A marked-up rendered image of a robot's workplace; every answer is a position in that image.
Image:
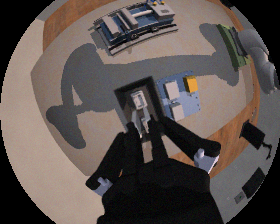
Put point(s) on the orange rectangular block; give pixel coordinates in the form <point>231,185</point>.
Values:
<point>190,83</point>

